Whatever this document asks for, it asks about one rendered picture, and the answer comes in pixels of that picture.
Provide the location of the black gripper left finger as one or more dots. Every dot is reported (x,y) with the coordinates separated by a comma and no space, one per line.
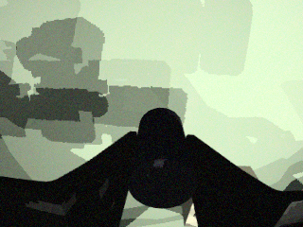
(92,195)

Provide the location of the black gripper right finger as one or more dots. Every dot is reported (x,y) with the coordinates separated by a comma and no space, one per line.
(227,196)

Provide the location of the beige rectangular block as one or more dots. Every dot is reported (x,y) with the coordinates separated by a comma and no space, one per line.
(187,208)

